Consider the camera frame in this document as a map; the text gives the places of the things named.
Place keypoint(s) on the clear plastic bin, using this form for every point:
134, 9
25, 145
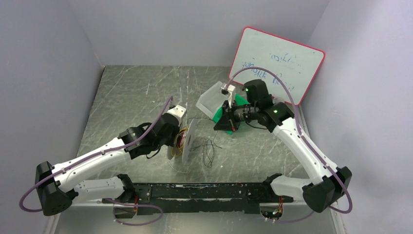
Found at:
211, 101

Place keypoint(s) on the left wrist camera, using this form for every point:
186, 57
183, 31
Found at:
178, 112

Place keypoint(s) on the grey perforated spool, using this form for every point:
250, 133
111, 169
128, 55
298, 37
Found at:
190, 137

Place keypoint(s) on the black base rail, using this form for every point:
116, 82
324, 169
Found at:
244, 197

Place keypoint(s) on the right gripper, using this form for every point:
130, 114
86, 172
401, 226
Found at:
229, 117

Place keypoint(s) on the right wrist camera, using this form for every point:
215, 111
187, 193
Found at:
229, 91

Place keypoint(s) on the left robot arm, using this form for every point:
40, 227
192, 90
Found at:
67, 183

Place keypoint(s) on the red framed whiteboard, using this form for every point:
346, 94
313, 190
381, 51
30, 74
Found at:
281, 63

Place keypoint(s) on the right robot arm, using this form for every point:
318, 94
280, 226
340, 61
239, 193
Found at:
326, 183

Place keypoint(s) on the green plastic bin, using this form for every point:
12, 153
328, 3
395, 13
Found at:
239, 101

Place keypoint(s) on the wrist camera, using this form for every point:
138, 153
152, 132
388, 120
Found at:
229, 91
178, 112

